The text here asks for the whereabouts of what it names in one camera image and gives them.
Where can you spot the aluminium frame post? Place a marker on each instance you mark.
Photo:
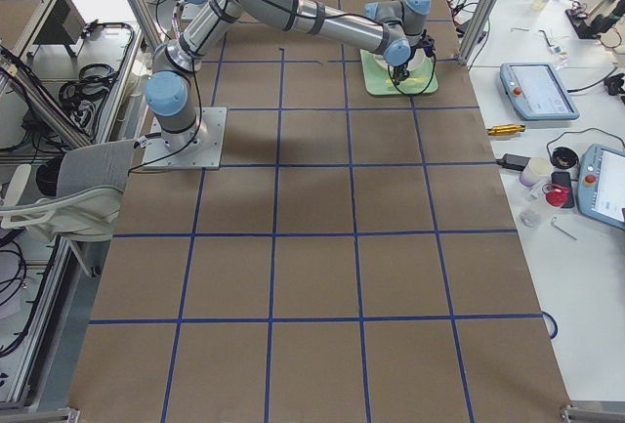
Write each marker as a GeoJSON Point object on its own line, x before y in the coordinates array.
{"type": "Point", "coordinates": [474, 30]}

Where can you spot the teach pendant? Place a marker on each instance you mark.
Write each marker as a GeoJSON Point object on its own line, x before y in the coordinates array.
{"type": "Point", "coordinates": [600, 189]}
{"type": "Point", "coordinates": [536, 92]}

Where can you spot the mint green tray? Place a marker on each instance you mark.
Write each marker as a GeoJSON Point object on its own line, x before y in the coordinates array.
{"type": "Point", "coordinates": [375, 77]}

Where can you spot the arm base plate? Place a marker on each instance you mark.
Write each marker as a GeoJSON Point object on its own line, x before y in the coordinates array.
{"type": "Point", "coordinates": [185, 12]}
{"type": "Point", "coordinates": [198, 147]}

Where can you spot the black smartphone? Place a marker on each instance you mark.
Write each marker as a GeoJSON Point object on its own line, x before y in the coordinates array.
{"type": "Point", "coordinates": [563, 179]}

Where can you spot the white paper cup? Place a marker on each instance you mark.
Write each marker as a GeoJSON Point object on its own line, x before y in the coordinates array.
{"type": "Point", "coordinates": [535, 170]}

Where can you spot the far teach pendant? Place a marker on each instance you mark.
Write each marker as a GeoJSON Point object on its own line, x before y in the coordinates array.
{"type": "Point", "coordinates": [536, 92]}

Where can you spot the near teach pendant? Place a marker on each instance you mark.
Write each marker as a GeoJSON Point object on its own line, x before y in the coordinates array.
{"type": "Point", "coordinates": [600, 189]}

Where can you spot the grey office chair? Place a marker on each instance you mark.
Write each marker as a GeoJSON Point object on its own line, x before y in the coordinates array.
{"type": "Point", "coordinates": [89, 190]}

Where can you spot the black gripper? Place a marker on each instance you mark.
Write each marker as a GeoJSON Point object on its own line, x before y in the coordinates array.
{"type": "Point", "coordinates": [401, 70]}

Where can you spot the gold metal cylinder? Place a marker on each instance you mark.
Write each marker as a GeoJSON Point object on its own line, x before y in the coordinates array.
{"type": "Point", "coordinates": [505, 130]}

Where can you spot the white round plate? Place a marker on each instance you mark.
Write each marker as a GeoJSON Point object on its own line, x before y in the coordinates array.
{"type": "Point", "coordinates": [415, 63]}

